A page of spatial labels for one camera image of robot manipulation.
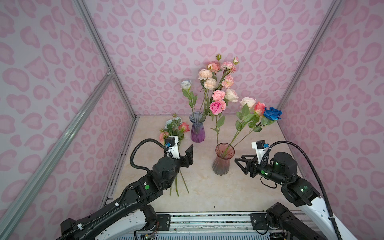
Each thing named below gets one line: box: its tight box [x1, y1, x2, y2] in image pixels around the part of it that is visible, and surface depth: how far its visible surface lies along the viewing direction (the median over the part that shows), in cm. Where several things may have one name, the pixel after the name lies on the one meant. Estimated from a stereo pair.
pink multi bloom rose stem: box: [218, 56, 240, 90], surface depth 76 cm
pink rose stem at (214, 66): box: [207, 53, 222, 76], surface depth 84 cm
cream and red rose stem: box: [223, 101, 266, 155], surface depth 72 cm
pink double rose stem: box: [209, 90, 227, 129], surface depth 69 cm
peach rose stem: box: [198, 69, 217, 116], surface depth 81 cm
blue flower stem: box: [232, 106, 283, 149], surface depth 63 cm
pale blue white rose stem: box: [180, 80, 198, 116], surface depth 90 cm
